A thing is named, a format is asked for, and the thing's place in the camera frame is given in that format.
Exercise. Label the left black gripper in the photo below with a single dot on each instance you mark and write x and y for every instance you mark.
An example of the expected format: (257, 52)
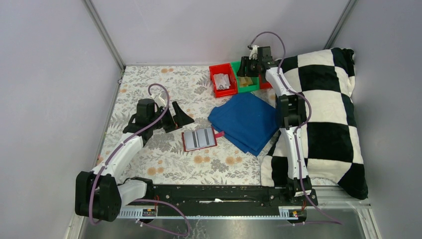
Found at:
(180, 119)

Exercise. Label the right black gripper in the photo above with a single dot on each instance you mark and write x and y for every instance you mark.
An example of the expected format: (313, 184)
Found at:
(245, 62)

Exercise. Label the red leather card holder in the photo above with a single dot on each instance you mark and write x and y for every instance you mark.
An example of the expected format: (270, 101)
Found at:
(200, 139)

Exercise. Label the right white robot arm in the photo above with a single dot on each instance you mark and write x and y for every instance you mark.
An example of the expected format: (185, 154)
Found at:
(290, 115)

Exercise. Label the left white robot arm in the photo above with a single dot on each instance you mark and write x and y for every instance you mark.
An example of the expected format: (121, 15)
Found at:
(98, 194)

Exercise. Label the gold cards in bin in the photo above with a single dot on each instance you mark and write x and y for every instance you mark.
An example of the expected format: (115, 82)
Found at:
(245, 82)

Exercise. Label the silver cards in bin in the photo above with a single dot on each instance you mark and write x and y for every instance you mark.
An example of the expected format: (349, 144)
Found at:
(222, 81)

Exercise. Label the left red plastic bin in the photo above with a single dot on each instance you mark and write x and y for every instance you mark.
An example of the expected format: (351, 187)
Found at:
(224, 69)

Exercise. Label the red plastic bin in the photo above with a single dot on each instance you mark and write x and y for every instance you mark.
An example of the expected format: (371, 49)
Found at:
(263, 84)
(224, 69)

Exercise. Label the green plastic bin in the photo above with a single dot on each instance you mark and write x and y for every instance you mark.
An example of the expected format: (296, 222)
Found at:
(235, 67)

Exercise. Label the right red plastic bin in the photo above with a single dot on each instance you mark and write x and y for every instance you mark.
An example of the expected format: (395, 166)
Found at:
(263, 84)

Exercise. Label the floral patterned table mat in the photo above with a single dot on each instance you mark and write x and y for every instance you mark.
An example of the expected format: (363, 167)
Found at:
(163, 159)

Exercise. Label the blue folded cloth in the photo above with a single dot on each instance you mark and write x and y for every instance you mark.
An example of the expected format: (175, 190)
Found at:
(247, 121)

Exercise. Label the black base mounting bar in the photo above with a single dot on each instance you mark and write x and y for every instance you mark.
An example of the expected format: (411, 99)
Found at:
(220, 202)

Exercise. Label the black white checkered pillow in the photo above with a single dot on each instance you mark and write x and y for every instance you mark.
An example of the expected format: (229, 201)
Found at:
(330, 139)

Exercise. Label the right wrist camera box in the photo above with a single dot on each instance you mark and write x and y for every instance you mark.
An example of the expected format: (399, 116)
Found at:
(253, 52)

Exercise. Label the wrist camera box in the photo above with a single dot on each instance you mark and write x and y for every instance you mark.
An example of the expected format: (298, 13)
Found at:
(160, 99)
(253, 52)

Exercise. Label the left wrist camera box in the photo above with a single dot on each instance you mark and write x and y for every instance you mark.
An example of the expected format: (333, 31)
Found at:
(160, 99)

